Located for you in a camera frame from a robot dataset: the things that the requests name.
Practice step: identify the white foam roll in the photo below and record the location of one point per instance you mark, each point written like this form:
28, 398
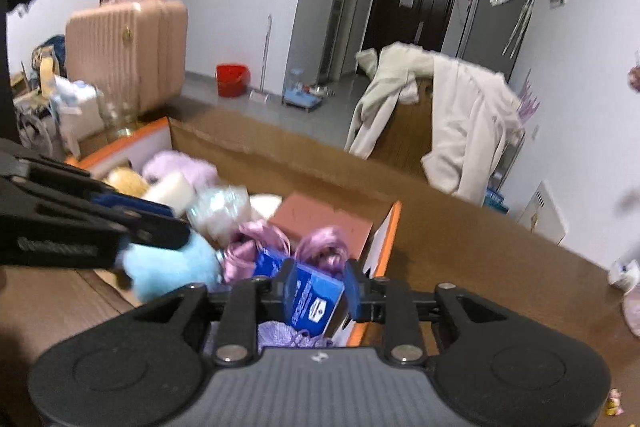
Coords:
172, 191

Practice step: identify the red bucket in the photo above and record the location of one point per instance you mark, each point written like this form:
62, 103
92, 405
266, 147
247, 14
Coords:
232, 82

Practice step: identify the blue plastic tray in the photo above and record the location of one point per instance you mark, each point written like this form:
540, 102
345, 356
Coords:
300, 99

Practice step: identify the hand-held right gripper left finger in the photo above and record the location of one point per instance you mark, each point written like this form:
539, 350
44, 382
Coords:
287, 292

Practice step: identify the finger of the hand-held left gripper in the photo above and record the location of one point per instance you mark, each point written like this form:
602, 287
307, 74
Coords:
135, 206
160, 233

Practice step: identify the dark blue bag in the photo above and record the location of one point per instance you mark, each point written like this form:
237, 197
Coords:
55, 52

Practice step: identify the lavender plush toy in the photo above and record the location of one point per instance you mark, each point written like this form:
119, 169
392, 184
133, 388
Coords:
177, 164

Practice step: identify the pink suitcase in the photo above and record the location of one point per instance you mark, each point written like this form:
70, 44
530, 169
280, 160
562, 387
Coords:
125, 52

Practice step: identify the clear glass jar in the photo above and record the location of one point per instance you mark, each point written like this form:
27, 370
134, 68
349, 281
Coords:
117, 112

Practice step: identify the mop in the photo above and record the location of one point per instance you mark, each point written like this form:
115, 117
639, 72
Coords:
265, 57

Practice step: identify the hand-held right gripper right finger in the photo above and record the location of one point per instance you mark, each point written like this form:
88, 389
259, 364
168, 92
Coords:
352, 292

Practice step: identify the brown chair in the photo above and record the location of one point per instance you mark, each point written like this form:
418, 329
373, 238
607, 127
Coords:
405, 132

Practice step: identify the pink satin scrunchie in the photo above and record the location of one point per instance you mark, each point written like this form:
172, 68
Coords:
240, 252

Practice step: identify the iridescent pouch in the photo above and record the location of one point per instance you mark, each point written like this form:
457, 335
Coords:
220, 209

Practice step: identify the yellow and white plush toy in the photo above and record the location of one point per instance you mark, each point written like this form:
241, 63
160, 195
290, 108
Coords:
125, 181

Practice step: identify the black paper bag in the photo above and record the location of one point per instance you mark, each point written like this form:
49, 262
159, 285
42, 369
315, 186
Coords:
5, 82

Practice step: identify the hanging umbrella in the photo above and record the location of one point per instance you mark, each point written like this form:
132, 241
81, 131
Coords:
520, 24

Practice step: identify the red cardboard box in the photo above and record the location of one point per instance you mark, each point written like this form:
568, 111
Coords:
310, 172

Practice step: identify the blue and white carton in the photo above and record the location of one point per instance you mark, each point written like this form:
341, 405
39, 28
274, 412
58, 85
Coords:
310, 302

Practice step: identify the wrapped candy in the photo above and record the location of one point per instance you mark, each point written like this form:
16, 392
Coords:
614, 402

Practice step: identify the small white jar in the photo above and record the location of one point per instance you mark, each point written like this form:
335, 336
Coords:
622, 274

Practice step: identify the blue and white packet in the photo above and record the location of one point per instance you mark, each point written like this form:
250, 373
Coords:
80, 117

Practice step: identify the pink layered sponge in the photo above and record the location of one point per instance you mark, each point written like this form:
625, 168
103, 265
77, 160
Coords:
320, 214

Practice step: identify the grey interior door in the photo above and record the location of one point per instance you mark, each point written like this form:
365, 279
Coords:
345, 7

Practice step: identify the grey refrigerator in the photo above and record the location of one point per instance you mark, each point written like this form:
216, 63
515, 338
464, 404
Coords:
490, 37

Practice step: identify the dark entrance door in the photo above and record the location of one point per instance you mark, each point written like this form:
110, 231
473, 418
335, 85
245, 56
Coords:
385, 7

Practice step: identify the small storage cart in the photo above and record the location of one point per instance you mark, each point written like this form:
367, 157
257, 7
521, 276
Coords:
495, 199

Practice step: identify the light blue plush toy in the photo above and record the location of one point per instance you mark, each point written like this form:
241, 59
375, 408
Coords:
170, 267

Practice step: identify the white coat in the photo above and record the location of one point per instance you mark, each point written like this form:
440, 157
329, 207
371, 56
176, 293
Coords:
465, 122

